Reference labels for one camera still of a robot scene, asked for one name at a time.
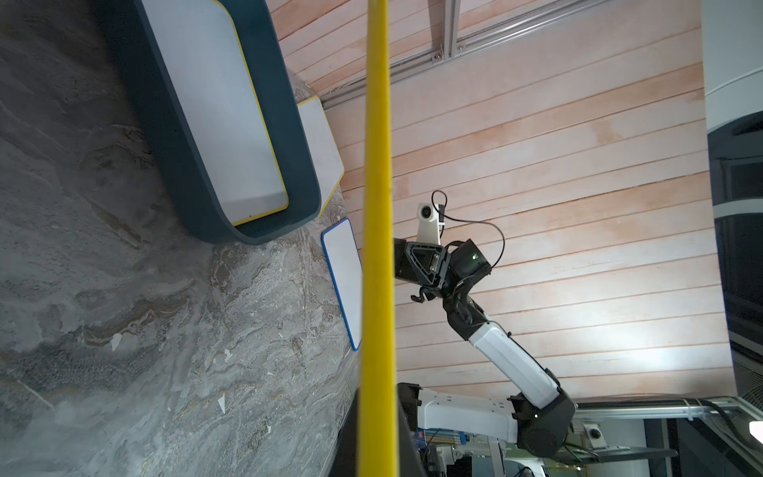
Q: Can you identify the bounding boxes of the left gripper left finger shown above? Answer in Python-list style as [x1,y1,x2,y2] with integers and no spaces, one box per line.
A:
[328,390,360,477]

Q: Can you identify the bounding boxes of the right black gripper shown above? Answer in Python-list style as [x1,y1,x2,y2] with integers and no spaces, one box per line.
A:
[393,238,450,303]

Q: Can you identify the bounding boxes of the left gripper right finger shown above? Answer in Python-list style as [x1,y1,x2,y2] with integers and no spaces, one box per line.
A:
[397,411,426,477]

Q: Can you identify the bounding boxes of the yellow-framed whiteboard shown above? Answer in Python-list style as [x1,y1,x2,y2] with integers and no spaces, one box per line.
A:
[143,0,289,226]
[298,97,345,215]
[357,1,399,476]

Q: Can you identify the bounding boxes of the teal plastic storage box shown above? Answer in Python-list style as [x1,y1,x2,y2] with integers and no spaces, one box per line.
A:
[93,1,321,244]

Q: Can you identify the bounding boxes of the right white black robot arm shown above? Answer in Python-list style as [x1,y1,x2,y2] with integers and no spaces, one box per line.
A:
[393,238,576,458]

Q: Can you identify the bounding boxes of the right blue-framed whiteboard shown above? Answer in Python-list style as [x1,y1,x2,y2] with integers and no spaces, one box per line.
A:
[321,218,363,351]

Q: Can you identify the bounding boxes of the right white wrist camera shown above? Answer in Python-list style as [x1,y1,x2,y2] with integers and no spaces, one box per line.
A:
[416,203,444,246]

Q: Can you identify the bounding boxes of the aluminium mounting rail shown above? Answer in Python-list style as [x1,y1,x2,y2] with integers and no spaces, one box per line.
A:
[572,397,762,423]

